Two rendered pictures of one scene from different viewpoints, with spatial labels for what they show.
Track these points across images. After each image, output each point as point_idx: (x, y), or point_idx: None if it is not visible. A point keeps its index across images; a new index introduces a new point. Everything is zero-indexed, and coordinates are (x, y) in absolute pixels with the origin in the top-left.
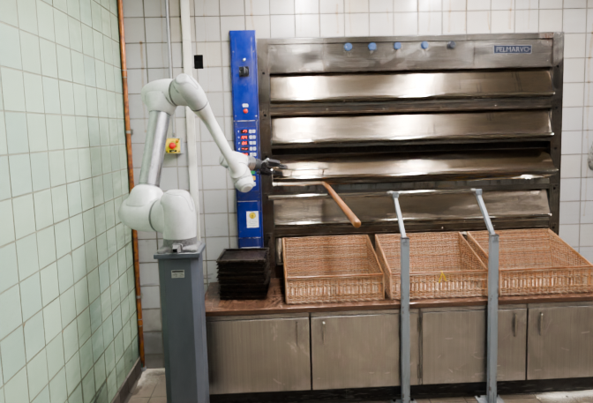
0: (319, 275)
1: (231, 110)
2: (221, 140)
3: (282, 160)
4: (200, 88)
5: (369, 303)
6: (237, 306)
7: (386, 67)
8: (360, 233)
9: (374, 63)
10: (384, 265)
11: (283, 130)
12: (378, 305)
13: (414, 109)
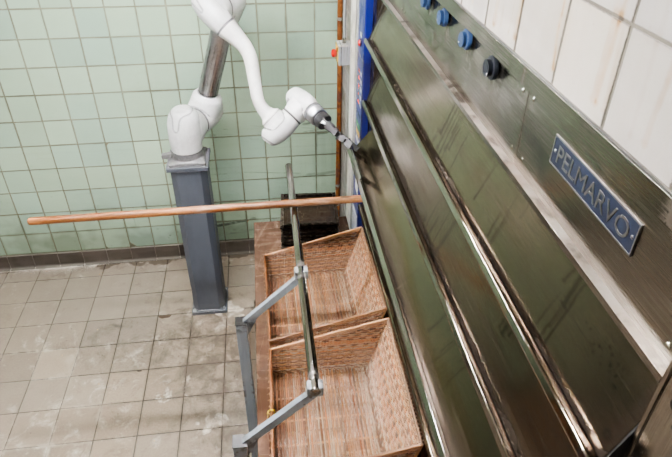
0: (354, 298)
1: None
2: (247, 76)
3: None
4: (207, 12)
5: (259, 351)
6: (265, 245)
7: (435, 59)
8: None
9: (428, 40)
10: (315, 346)
11: (377, 92)
12: (256, 360)
13: None
